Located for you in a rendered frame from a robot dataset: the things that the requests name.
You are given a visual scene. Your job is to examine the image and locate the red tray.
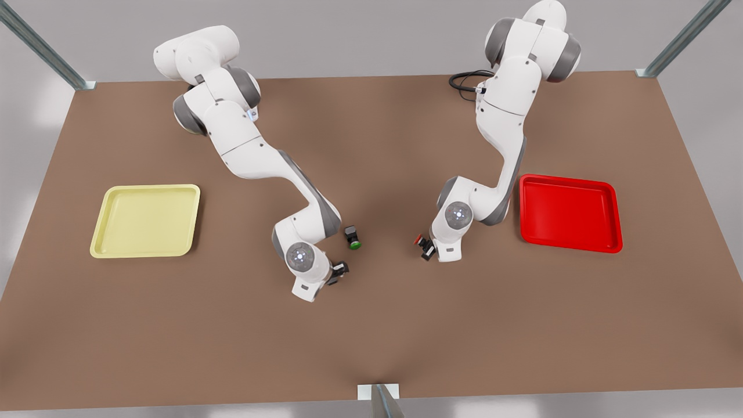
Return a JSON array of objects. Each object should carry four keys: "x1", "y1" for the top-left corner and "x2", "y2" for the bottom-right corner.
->
[{"x1": 518, "y1": 174, "x2": 623, "y2": 254}]

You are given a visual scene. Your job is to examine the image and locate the pale yellow tray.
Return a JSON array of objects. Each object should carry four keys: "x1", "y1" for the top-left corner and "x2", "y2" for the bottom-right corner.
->
[{"x1": 90, "y1": 184, "x2": 201, "y2": 259}]

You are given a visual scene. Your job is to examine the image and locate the silver frame post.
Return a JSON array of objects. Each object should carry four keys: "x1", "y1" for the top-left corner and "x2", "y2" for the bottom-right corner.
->
[
  {"x1": 357, "y1": 383, "x2": 406, "y2": 418},
  {"x1": 635, "y1": 0, "x2": 733, "y2": 78},
  {"x1": 0, "y1": 0, "x2": 97, "y2": 91}
]

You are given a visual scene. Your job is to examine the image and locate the black cable loop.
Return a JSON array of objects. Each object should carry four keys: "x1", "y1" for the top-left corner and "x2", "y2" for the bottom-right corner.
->
[{"x1": 449, "y1": 70, "x2": 496, "y2": 103}]

